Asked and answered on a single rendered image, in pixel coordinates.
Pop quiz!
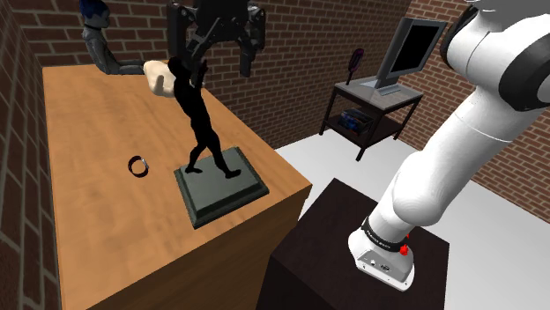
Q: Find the beige lumpy figure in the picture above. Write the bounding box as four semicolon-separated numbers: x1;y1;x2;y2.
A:
142;60;179;100

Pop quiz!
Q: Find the black figure statue on base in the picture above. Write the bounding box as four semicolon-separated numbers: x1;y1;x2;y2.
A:
167;55;271;231

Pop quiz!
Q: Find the brown wooden table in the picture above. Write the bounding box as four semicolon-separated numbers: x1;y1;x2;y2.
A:
41;60;314;310

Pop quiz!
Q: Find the black side table with monitor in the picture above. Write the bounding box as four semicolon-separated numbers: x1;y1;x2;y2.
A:
319;17;450;163

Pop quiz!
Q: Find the dark robot stand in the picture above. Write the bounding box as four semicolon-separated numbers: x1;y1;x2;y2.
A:
256;178;451;310

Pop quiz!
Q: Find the black ring bracelet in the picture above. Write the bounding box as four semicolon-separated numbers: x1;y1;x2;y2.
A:
127;154;151;179

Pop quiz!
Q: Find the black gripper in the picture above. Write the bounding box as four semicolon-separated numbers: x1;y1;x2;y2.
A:
166;0;267;88

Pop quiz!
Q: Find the grey figure with blue hair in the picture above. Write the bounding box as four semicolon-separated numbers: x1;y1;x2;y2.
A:
78;0;148;77

